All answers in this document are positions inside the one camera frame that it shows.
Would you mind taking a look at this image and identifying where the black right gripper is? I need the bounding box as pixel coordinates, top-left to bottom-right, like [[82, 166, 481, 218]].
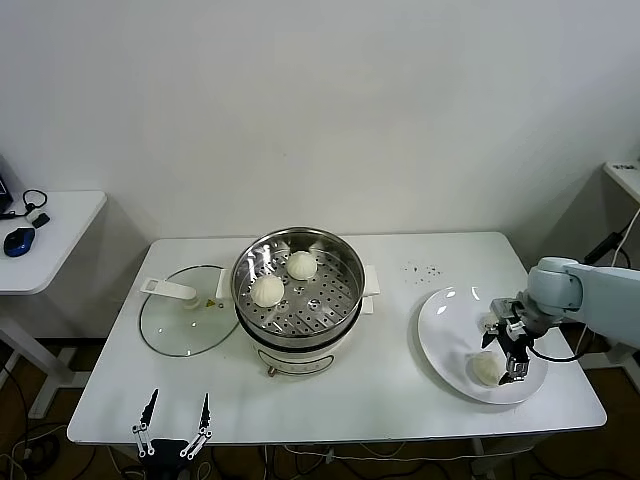
[[479, 324, 534, 387]]

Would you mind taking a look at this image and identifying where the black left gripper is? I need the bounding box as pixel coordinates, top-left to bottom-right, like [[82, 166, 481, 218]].
[[131, 388, 214, 480]]

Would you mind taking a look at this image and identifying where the blue computer mouse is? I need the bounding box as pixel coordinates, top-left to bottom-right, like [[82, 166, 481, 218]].
[[2, 226, 37, 259]]

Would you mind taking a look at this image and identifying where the stainless steel steamer basket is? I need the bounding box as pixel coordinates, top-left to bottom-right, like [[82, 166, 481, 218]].
[[232, 227, 365, 337]]

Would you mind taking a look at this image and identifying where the white round plate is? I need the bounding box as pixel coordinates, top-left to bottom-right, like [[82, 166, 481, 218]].
[[417, 285, 550, 405]]

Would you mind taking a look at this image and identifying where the white electric cooking pot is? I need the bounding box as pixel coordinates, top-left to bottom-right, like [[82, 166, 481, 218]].
[[215, 264, 382, 379]]

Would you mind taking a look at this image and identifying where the white desk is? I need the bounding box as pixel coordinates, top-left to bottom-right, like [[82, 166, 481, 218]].
[[602, 160, 640, 206]]

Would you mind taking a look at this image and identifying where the white side table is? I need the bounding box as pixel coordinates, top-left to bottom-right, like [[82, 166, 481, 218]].
[[0, 190, 109, 420]]

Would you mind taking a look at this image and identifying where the dark laptop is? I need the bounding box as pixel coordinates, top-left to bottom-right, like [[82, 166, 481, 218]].
[[0, 152, 15, 211]]

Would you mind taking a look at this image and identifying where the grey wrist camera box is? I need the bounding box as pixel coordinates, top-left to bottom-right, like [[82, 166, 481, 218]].
[[489, 297, 524, 317]]

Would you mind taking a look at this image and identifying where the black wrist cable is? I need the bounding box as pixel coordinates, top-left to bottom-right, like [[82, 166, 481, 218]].
[[529, 319, 591, 362]]

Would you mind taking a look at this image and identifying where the glass lid with white handle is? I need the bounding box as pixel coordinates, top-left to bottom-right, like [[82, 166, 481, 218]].
[[138, 264, 240, 358]]

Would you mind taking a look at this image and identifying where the black power cable with adapter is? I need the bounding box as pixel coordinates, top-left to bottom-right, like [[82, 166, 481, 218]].
[[582, 219, 632, 269]]

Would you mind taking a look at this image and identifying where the white cable under table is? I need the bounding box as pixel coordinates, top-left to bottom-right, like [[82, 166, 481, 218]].
[[279, 442, 411, 461]]

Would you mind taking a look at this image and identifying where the white hanging cable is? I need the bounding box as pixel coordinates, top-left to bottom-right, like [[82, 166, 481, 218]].
[[575, 204, 640, 354]]

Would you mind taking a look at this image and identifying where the black looped cable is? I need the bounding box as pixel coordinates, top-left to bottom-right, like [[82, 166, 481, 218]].
[[0, 188, 50, 221]]

